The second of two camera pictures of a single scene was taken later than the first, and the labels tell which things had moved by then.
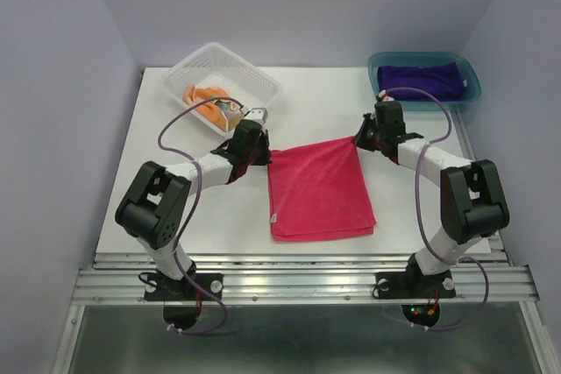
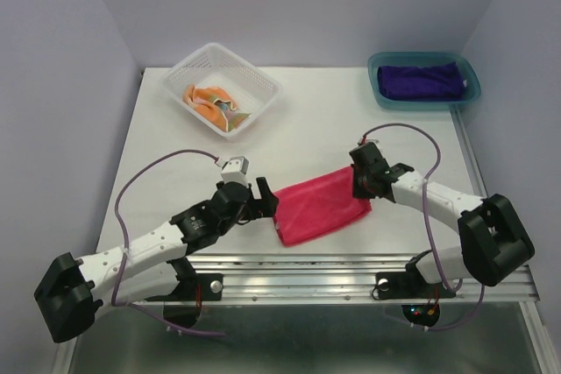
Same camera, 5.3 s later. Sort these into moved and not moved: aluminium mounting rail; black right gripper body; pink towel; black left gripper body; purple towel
Moved: black right gripper body; black left gripper body; pink towel
Not moved: aluminium mounting rail; purple towel
